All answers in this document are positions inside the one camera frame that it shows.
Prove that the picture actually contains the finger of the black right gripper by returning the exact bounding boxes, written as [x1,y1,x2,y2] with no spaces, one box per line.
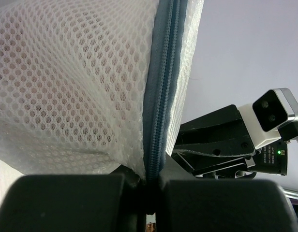
[173,134,255,158]
[179,104,243,139]

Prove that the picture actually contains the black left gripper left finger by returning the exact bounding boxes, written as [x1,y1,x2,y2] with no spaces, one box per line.
[0,174,142,232]

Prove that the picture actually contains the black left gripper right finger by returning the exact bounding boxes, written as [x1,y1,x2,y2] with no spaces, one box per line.
[146,169,298,232]

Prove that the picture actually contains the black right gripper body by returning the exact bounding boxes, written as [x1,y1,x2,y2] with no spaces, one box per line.
[188,140,288,179]

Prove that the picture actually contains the blue-zipper white mesh laundry bag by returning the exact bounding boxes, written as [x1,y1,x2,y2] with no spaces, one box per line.
[0,0,204,181]

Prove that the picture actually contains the aluminium rail table edge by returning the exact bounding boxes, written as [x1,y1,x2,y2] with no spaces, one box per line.
[283,188,298,200]

